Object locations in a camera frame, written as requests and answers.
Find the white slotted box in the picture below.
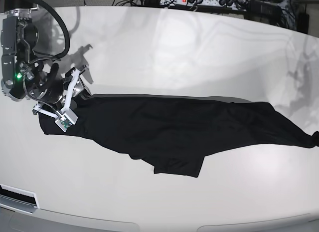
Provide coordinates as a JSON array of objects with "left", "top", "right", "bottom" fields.
[{"left": 0, "top": 184, "right": 40, "bottom": 215}]

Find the black power supply box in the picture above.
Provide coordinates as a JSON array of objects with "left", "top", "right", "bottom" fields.
[{"left": 248, "top": 0, "right": 282, "bottom": 18}]

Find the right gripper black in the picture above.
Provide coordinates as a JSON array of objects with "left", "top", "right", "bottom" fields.
[{"left": 27, "top": 77, "right": 88, "bottom": 105}]

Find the black t-shirt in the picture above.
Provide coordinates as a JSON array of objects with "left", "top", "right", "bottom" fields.
[{"left": 37, "top": 93, "right": 319, "bottom": 178}]

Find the white power strip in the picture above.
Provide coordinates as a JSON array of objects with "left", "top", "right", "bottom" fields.
[{"left": 159, "top": 0, "right": 248, "bottom": 11}]

